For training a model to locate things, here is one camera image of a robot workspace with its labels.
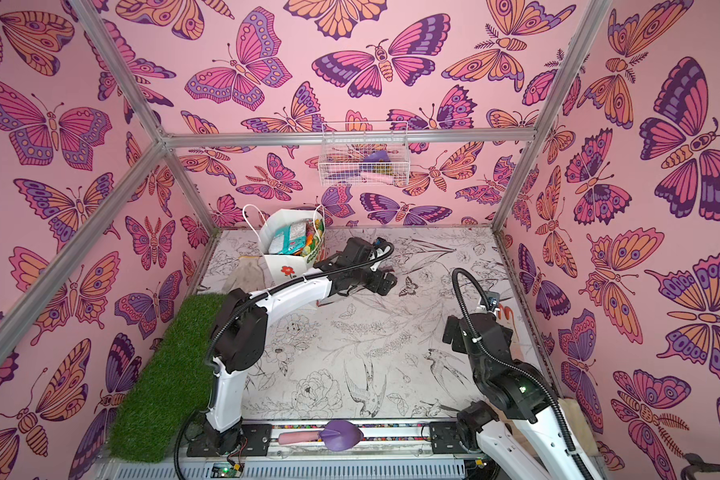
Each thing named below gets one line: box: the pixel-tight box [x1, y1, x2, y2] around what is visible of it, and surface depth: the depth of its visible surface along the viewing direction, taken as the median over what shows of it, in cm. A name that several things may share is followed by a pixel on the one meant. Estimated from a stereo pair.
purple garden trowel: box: [278, 420, 365, 452], surface depth 75 cm
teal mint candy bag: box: [269, 220, 307, 255], surface depth 86 cm
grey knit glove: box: [222, 256, 266, 293], surface depth 108 cm
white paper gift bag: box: [259, 209, 326, 284], surface depth 87 cm
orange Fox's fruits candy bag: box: [306, 231, 316, 251], surface depth 84 cm
